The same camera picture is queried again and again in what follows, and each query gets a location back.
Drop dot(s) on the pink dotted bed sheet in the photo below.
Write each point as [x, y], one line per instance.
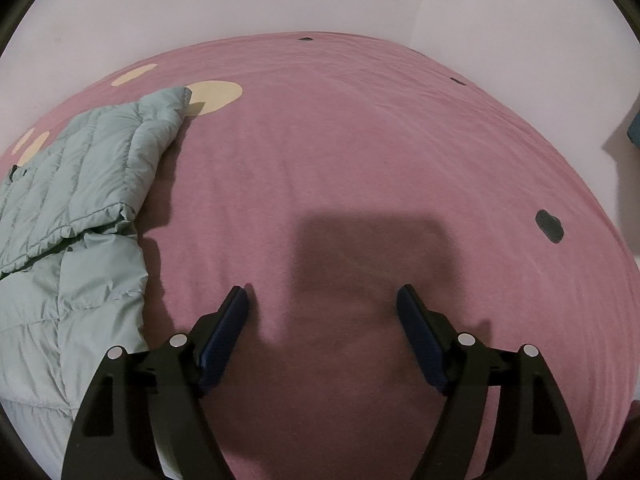
[325, 160]

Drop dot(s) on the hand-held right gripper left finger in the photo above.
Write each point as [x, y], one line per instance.
[227, 330]

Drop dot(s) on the light green puffer jacket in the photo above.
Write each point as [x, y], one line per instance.
[75, 200]

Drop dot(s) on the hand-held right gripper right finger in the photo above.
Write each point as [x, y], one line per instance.
[420, 335]

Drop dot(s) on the blue object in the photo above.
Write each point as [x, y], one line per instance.
[634, 130]

